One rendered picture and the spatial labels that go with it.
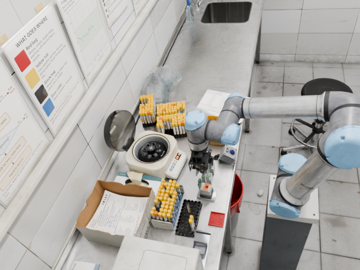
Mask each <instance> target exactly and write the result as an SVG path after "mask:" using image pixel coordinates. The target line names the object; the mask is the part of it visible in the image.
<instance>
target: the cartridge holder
mask: <svg viewBox="0 0 360 270"><path fill-rule="evenodd" d="M217 192H218V191H214V190H213V188H212V192H211V196H207V195H203V194H201V192H200V189H199V191H198V194H197V199H203V200H209V201H215V200H216V195H217Z"/></svg>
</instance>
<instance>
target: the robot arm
mask: <svg viewBox="0 0 360 270"><path fill-rule="evenodd" d="M241 118H320V119H322V120H323V121H324V122H329V126H328V129H327V131H326V132H325V133H324V134H323V135H322V136H321V137H320V138H319V140H318V141H317V144H316V148H317V149H316V151H315V152H314V153H313V154H312V155H311V156H310V157H309V158H308V159H306V158H305V157H304V156H302V155H300V154H296V153H289V154H286V155H283V156H282V157H281V158H280V159H279V162H278V166H279V169H278V172H277V176H276V180H275V184H274V187H273V192H272V195H271V199H270V200H269V208H270V210H271V211H272V212H273V213H275V214H277V215H279V216H281V217H284V218H288V219H296V218H298V217H299V215H300V214H301V208H302V206H304V205H305V204H306V203H307V202H308V201H309V199H310V193H312V192H313V191H314V190H315V189H316V188H317V187H318V186H320V185H321V184H322V183H323V182H324V181H325V180H326V179H328V178H329V177H330V176H331V175H332V174H334V173H335V172H336V171H337V170H338V169H352V167H354V168H359V167H360V96H359V95H357V94H353V93H348V92H334V91H330V92H324V93H322V95H305V96H279V97H252V98H245V96H244V95H243V94H239V93H231V94H230V95H229V96H228V98H227V99H226V100H225V102H224V106H223V108H222V110H221V112H220V114H219V116H218V118H217V120H216V121H215V120H211V119H206V117H205V114H204V113H203V112H201V111H199V110H194V111H191V112H189V113H187V114H186V116H185V128H186V133H187V140H188V144H189V148H190V150H191V152H192V153H191V157H190V160H189V169H190V171H191V169H196V176H197V175H198V174H199V172H200V173H201V174H205V178H206V176H207V174H208V172H209V171H210V169H211V166H212V165H213V162H214V160H213V156H211V153H210V152H209V151H207V149H208V145H209V143H210V141H213V142H216V143H221V144H223V145H232V146H235V145H236V144H237V143H238V141H239V137H240V133H241V127H240V126H239V125H238V122H239V120H240V119H241ZM190 165H191V167H190ZM192 165H193V166H192Z"/></svg>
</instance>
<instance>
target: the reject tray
mask: <svg viewBox="0 0 360 270"><path fill-rule="evenodd" d="M225 215H226V214H225V213H220V212H213V211H211V213H210V217H209V222H208V225H209V226H215V227H221V228H223V225H224V219H225Z"/></svg>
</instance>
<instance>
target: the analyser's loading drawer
mask: <svg viewBox="0 0 360 270"><path fill-rule="evenodd" d="M211 236H212V235H211V232H209V231H203V230H197V229H196V235H195V238H194V241H193V247H192V248H195V249H199V250H200V255H201V259H202V263H203V266H204V269H205V264H206V259H207V254H208V248H209V243H210V239H211Z"/></svg>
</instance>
